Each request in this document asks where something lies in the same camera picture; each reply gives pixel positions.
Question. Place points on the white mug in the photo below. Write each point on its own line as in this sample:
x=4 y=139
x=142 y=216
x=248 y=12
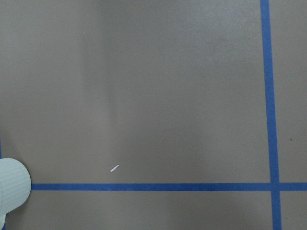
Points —
x=15 y=186

